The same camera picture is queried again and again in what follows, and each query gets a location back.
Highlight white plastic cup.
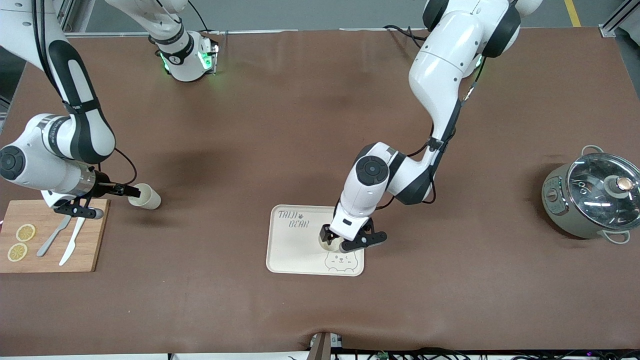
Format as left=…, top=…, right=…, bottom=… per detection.
left=318, top=231, right=347, bottom=253
left=127, top=183, right=162, bottom=211

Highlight cream tray with bear print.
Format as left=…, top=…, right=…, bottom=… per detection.
left=265, top=204, right=366, bottom=277

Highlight bamboo cutting board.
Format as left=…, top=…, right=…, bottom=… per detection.
left=0, top=199, right=111, bottom=274

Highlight white plastic knife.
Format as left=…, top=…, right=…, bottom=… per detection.
left=59, top=217, right=87, bottom=267

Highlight grey plastic knife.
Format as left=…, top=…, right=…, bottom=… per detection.
left=36, top=214, right=72, bottom=258

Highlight grey electric cooking pot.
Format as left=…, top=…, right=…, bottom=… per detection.
left=541, top=144, right=640, bottom=245

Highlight glass pot lid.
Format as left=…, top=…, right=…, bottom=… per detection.
left=567, top=152, right=640, bottom=231

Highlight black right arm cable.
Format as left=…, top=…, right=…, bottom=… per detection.
left=30, top=0, right=139, bottom=187

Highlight long black left arm cable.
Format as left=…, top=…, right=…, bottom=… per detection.
left=377, top=55, right=489, bottom=211

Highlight metal table edge bracket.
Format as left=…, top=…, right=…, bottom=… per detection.
left=309, top=331, right=344, bottom=360

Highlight aluminium frame strut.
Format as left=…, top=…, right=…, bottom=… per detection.
left=59, top=0, right=77, bottom=33
left=599, top=0, right=640, bottom=39

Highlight black base cable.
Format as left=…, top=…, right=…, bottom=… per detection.
left=187, top=0, right=211, bottom=34

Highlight black base power cables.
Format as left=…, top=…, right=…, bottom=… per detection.
left=382, top=24, right=427, bottom=52

